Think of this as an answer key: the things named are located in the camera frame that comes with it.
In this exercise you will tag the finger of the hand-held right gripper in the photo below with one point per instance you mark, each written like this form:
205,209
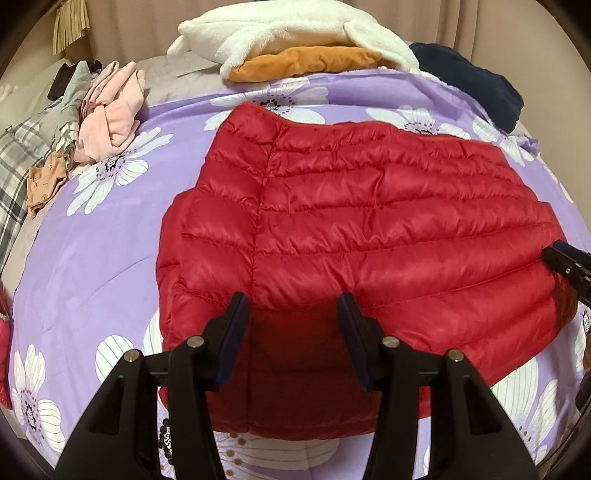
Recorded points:
561,263
572,249

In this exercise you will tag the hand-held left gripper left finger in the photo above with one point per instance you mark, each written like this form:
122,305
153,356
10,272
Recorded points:
231,341

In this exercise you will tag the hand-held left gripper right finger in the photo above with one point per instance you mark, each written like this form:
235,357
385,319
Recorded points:
355,341

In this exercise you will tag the red puffer jacket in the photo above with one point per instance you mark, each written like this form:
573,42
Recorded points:
3,346
369,221

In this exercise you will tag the purple floral blanket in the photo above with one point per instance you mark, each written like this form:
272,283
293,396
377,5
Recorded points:
92,277

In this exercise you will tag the navy garment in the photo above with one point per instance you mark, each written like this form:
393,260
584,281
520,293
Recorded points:
480,87

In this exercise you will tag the beige curtain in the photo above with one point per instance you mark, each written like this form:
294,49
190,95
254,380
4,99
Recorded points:
485,23
138,27

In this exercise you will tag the tan printed garment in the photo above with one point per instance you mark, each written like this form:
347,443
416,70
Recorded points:
46,180

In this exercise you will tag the pink garment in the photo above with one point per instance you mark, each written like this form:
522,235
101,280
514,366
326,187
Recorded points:
111,124

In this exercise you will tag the grey plaid blanket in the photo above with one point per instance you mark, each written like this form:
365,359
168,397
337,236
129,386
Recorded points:
18,157

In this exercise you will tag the orange garment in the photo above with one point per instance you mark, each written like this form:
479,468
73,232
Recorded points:
304,62

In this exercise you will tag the grey striped garment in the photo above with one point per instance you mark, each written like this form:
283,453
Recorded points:
74,99

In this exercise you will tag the dark brown garment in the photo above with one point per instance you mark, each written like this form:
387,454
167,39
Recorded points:
62,83

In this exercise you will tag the white fleece garment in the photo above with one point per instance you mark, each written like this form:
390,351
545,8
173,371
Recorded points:
277,32

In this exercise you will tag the cream pillow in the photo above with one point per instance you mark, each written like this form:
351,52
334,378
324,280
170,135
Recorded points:
27,92

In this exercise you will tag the yellow pleated fabric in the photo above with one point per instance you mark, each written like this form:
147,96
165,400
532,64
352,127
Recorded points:
69,23

